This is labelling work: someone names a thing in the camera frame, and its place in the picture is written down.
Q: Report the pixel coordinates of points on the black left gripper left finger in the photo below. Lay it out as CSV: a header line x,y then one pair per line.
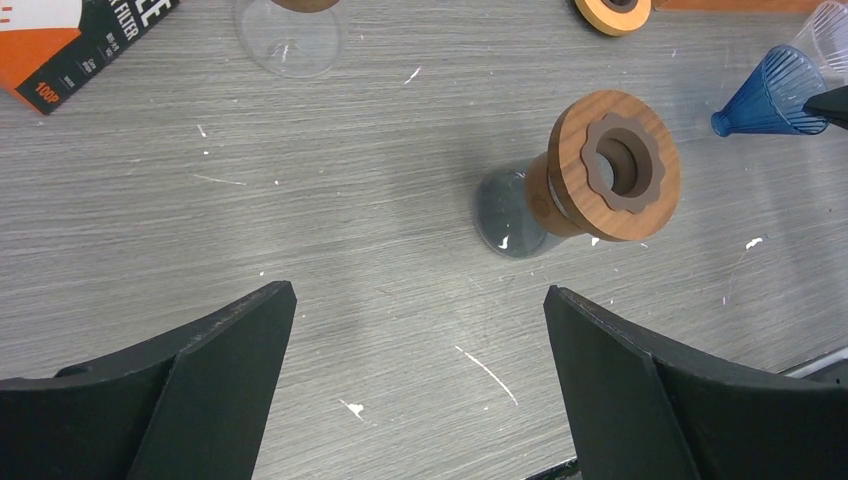
x,y
191,403

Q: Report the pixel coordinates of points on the orange wooden compartment tray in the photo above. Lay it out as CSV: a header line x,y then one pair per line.
x,y
745,6

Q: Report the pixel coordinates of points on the small glass carafe wood collar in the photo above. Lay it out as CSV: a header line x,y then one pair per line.
x,y
295,39

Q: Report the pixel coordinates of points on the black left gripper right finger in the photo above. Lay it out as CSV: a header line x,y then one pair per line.
x,y
641,405

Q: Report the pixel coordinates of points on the blue glass dripper cone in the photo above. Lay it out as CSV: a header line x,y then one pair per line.
x,y
772,98

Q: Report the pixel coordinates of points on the orange coffee filter box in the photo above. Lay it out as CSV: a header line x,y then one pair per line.
x,y
51,48

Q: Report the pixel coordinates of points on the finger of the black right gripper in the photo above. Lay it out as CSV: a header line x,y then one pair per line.
x,y
831,105

